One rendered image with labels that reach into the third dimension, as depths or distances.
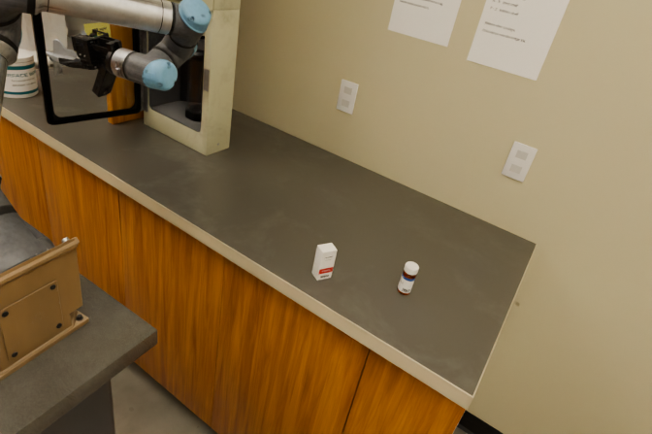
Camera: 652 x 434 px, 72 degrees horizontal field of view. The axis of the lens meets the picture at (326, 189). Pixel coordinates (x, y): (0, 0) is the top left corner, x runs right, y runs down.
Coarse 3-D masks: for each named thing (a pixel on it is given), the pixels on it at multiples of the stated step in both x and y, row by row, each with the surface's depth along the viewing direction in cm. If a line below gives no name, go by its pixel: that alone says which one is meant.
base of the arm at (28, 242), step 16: (0, 208) 72; (0, 224) 70; (16, 224) 72; (0, 240) 69; (16, 240) 70; (32, 240) 72; (48, 240) 75; (0, 256) 68; (16, 256) 69; (32, 256) 70; (0, 272) 67
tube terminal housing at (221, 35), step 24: (168, 0) 137; (216, 0) 129; (240, 0) 136; (216, 24) 132; (216, 48) 136; (216, 72) 140; (216, 96) 145; (144, 120) 164; (168, 120) 157; (216, 120) 149; (192, 144) 154; (216, 144) 154
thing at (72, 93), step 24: (48, 24) 127; (72, 24) 132; (96, 24) 136; (48, 48) 130; (72, 48) 135; (72, 72) 138; (96, 72) 143; (72, 96) 141; (96, 96) 146; (120, 96) 152
